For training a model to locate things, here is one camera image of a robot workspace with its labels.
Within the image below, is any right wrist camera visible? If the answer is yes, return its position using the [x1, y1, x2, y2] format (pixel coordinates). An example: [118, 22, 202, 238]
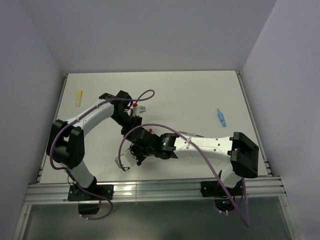
[114, 149, 138, 172]

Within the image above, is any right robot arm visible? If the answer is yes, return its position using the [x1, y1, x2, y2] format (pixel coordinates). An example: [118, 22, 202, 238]
[127, 127, 259, 195]

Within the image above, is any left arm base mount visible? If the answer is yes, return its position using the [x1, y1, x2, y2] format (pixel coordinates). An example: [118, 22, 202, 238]
[67, 184, 114, 217]

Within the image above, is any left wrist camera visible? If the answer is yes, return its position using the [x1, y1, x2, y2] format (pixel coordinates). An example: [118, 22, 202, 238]
[131, 103, 146, 117]

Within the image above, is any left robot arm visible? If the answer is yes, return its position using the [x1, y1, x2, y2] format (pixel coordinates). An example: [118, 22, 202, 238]
[46, 90, 142, 200]

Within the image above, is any purple ballpoint pen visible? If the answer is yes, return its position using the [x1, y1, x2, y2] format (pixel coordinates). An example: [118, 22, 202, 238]
[179, 131, 204, 138]

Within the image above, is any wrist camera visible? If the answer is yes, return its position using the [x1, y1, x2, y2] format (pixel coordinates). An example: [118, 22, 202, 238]
[114, 149, 138, 172]
[131, 103, 146, 117]

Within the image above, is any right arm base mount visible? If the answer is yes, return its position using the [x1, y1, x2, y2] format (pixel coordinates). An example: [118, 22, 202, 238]
[200, 180, 244, 213]

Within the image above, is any aluminium rail frame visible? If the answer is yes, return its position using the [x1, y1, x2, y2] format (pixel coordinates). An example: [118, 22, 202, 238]
[13, 70, 301, 240]

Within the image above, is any yellow marker pen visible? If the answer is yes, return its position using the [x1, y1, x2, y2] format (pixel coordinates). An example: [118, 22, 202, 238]
[75, 89, 83, 108]

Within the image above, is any blue highlighter pen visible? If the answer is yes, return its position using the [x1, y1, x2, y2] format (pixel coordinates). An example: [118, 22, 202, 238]
[217, 108, 227, 128]

